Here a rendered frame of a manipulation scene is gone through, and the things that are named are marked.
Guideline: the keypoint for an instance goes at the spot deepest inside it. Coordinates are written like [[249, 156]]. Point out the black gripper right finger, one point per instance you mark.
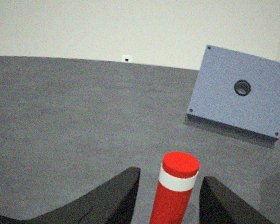
[[219, 205]]

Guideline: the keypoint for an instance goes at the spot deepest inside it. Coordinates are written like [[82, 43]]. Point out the red peg with white band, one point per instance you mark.
[[178, 173]]

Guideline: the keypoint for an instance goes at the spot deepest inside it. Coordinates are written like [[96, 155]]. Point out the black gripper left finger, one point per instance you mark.
[[110, 203]]

